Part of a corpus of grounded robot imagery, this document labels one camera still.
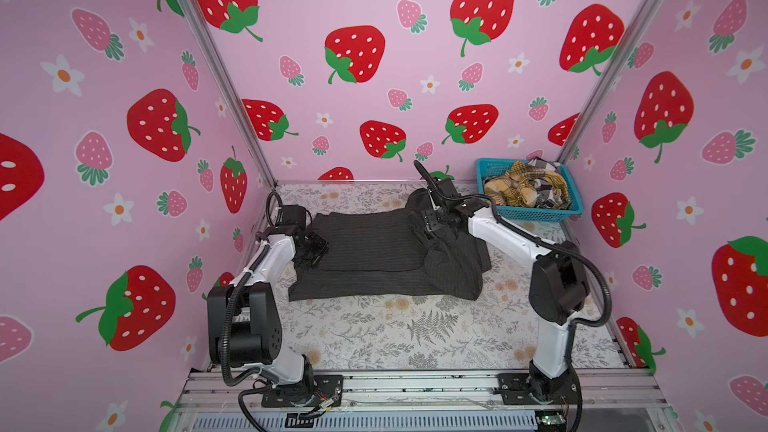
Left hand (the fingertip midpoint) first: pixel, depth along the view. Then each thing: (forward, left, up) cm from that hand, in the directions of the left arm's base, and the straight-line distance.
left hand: (327, 250), depth 91 cm
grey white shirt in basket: (+20, -73, +4) cm, 76 cm away
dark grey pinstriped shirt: (+5, -18, -10) cm, 21 cm away
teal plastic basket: (+41, -62, -2) cm, 74 cm away
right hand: (+11, -35, +5) cm, 37 cm away
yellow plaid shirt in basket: (+25, -64, +2) cm, 69 cm away
